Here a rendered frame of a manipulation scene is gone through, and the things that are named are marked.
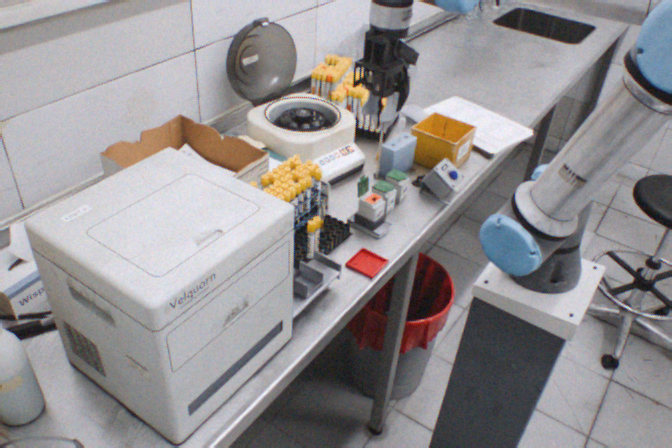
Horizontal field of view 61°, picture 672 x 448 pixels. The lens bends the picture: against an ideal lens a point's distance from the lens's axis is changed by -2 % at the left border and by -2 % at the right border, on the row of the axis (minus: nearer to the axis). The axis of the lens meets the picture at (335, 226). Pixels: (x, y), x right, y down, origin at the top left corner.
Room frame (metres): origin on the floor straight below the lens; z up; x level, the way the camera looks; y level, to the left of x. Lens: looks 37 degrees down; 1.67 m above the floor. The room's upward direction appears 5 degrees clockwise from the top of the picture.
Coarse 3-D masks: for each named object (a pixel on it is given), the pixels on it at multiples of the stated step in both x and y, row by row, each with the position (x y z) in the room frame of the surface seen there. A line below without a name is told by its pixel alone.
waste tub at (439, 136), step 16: (416, 128) 1.39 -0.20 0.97; (432, 128) 1.48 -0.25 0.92; (448, 128) 1.46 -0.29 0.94; (464, 128) 1.43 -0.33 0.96; (416, 144) 1.36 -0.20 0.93; (432, 144) 1.34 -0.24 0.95; (448, 144) 1.32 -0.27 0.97; (464, 144) 1.36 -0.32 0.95; (416, 160) 1.36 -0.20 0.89; (432, 160) 1.34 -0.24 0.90; (464, 160) 1.38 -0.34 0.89
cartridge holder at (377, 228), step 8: (352, 216) 1.08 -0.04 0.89; (360, 216) 1.05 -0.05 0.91; (384, 216) 1.06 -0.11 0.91; (352, 224) 1.06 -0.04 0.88; (360, 224) 1.05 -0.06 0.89; (368, 224) 1.04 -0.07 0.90; (376, 224) 1.04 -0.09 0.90; (384, 224) 1.06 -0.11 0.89; (368, 232) 1.03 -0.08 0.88; (376, 232) 1.02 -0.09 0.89; (384, 232) 1.03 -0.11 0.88
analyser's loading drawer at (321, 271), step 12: (300, 264) 0.84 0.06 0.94; (312, 264) 0.87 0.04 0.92; (324, 264) 0.87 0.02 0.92; (336, 264) 0.86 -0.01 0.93; (300, 276) 0.83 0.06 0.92; (312, 276) 0.82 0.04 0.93; (324, 276) 0.84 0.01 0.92; (336, 276) 0.84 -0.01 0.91; (300, 288) 0.78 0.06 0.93; (312, 288) 0.80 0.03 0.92; (324, 288) 0.81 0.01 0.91; (300, 300) 0.77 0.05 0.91
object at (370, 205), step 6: (366, 192) 1.09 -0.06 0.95; (372, 192) 1.09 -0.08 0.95; (360, 198) 1.06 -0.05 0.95; (366, 198) 1.06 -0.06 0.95; (372, 198) 1.07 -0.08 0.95; (378, 198) 1.07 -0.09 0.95; (360, 204) 1.06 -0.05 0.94; (366, 204) 1.05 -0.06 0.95; (372, 204) 1.04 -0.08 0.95; (378, 204) 1.05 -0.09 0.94; (384, 204) 1.07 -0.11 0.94; (360, 210) 1.06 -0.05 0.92; (366, 210) 1.05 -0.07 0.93; (372, 210) 1.04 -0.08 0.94; (378, 210) 1.05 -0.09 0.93; (366, 216) 1.05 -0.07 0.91; (372, 216) 1.04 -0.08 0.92; (378, 216) 1.05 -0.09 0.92
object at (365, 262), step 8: (360, 248) 0.97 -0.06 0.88; (360, 256) 0.95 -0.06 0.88; (368, 256) 0.95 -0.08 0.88; (376, 256) 0.95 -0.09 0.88; (352, 264) 0.92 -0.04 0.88; (360, 264) 0.92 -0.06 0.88; (368, 264) 0.93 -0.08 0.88; (376, 264) 0.93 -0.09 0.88; (384, 264) 0.92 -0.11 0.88; (360, 272) 0.90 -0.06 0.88; (368, 272) 0.90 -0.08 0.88; (376, 272) 0.90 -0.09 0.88
